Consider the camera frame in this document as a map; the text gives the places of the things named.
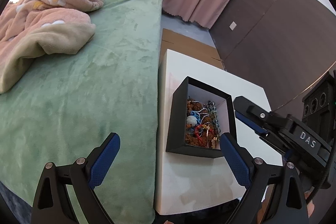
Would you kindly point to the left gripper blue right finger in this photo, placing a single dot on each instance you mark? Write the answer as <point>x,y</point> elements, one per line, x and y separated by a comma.
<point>238,159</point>

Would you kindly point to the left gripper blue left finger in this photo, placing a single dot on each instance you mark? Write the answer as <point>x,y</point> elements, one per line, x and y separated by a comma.
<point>101,158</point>

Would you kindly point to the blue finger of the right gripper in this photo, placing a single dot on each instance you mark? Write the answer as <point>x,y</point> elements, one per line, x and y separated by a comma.
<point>249,109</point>
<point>255,122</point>

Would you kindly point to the red string charm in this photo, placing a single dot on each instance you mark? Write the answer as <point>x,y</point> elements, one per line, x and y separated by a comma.
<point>203,141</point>

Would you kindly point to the black jewelry box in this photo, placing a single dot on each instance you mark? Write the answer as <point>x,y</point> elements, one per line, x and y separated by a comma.
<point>192,95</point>

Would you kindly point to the person's right hand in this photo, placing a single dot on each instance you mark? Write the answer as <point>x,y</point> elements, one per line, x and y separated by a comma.
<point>310,205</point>

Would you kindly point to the white side table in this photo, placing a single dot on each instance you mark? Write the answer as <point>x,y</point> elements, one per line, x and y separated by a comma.
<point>188,183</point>

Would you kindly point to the green bed sheet mattress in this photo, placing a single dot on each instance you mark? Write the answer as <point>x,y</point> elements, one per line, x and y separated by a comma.
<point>65,105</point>

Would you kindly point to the flattened cardboard on floor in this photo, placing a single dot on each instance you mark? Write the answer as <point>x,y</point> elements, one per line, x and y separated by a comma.
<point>190,47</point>

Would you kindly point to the pink floral blanket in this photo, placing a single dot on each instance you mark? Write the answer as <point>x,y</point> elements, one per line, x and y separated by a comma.
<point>33,28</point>

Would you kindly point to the white wall socket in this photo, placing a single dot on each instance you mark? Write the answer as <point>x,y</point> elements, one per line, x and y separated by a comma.
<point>232,26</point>

